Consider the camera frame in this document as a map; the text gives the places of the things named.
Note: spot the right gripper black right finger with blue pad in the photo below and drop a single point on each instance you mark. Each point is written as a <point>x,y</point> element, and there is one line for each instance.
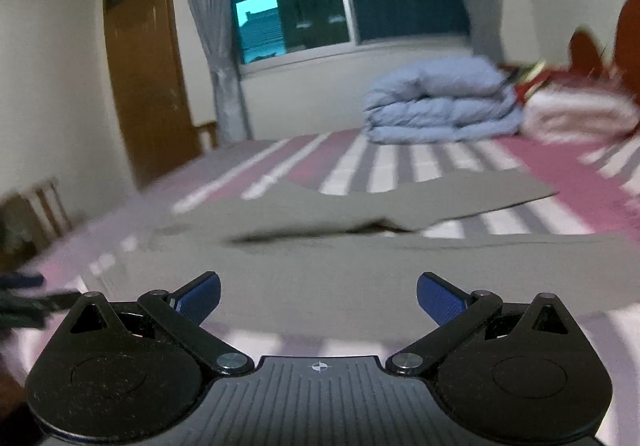
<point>512,373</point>

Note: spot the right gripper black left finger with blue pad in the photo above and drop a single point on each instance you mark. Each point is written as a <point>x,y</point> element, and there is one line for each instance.
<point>119,372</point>

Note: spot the grey pants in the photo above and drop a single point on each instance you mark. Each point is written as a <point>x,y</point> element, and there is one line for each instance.
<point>295,262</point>

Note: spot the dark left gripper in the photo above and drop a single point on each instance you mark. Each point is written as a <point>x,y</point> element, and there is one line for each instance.
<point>20,312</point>

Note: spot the wooden chair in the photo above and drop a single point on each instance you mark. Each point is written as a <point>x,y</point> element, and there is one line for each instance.
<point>35,215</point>

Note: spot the folded white pink blanket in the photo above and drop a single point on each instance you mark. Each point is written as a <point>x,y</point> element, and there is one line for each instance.
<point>567,115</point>

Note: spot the folded light blue duvet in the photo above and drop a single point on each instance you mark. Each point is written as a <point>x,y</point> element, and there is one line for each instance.
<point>454,99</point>

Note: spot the red gold pillow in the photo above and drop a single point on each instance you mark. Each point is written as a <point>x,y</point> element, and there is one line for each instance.
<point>526,78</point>

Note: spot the red wooden headboard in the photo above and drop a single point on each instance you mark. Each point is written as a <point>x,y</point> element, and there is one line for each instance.
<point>587,60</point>

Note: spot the brown wooden door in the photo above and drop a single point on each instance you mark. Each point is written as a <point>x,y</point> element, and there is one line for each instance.
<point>149,94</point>

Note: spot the grey left curtain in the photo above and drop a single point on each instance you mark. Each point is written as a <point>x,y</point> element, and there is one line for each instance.
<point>213,21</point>

